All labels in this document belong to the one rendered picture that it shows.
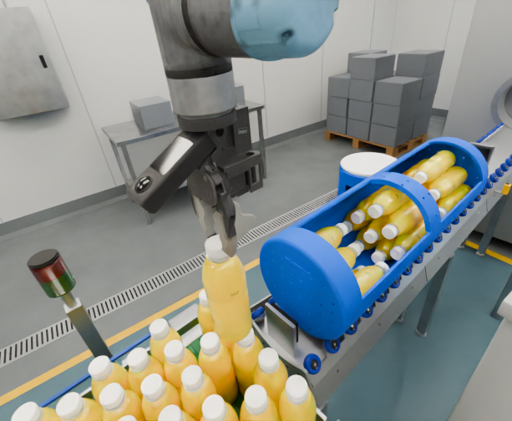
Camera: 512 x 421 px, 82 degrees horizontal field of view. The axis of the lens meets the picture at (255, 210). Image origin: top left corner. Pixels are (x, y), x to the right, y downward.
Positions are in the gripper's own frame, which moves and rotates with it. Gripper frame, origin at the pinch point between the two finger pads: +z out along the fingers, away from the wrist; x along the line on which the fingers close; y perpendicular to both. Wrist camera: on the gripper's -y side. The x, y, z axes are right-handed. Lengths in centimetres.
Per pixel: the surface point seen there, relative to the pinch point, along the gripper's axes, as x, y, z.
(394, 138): 136, 347, 119
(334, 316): -9.2, 19.6, 27.3
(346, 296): -10.2, 21.7, 21.6
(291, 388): -13.6, 1.2, 25.7
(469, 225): -11, 110, 52
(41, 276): 36.0, -25.3, 14.4
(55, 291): 35.5, -24.7, 19.4
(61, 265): 36.6, -21.2, 14.5
